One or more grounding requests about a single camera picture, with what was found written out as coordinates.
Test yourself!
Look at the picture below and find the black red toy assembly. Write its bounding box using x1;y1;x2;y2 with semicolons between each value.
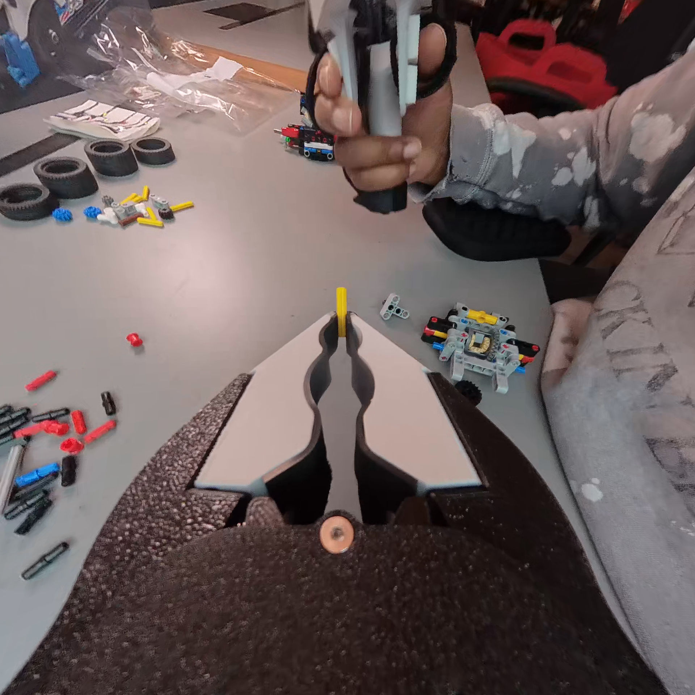
274;91;338;164

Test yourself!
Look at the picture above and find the clear plastic bag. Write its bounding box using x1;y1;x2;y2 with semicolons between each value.
54;11;307;136

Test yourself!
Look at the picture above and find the sticker sheet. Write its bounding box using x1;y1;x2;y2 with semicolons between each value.
43;99;161;141

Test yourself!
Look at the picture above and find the person's right hand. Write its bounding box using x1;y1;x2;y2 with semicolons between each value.
314;23;455;192

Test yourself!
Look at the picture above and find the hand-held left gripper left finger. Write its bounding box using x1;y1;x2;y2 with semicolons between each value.
193;312;338;494

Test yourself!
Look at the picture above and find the red chair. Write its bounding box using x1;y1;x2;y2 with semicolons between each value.
475;19;621;116

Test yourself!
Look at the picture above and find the grey desk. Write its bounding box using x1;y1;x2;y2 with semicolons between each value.
0;0;641;695

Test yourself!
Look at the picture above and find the person's grey sweatshirt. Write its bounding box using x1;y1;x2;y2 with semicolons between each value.
540;165;695;695

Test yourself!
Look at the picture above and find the person's right forearm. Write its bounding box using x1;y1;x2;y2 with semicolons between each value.
407;51;695;231

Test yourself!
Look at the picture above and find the black chair armrest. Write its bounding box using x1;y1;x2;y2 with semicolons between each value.
422;197;572;262

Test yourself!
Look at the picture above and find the printed toy car box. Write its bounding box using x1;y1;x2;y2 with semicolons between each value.
0;0;158;116

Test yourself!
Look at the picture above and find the pile of mixed toy parts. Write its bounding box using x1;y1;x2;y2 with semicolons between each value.
51;185;195;229

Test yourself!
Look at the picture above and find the black desk cutout cover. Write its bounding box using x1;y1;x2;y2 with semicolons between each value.
203;0;306;30

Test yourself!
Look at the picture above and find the pile of small toy pins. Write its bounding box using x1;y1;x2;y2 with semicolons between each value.
0;369;117;581

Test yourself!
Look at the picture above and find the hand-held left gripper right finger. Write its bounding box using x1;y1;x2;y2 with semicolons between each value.
346;312;484;493

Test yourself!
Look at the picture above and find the grey toy brick assembly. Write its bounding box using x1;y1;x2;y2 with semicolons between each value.
421;302;542;407

